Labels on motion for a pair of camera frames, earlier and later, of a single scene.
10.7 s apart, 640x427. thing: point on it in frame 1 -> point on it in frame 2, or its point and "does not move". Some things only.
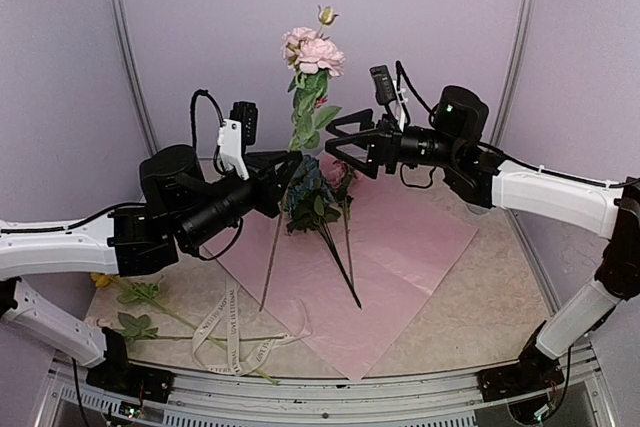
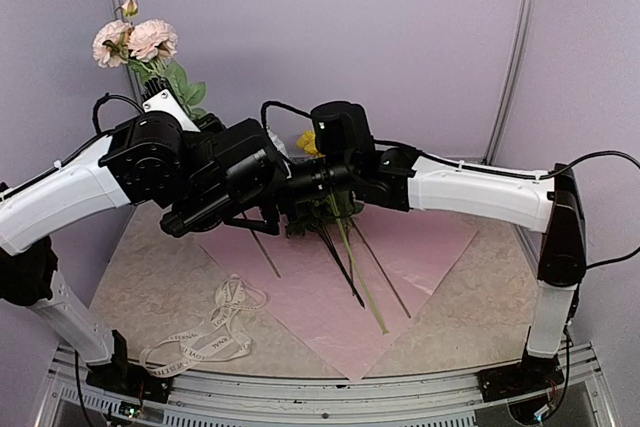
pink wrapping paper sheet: x=351 y=282 does not move
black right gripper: x=384 y=146 -> x=290 y=195
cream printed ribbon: x=259 y=357 -> x=214 y=342
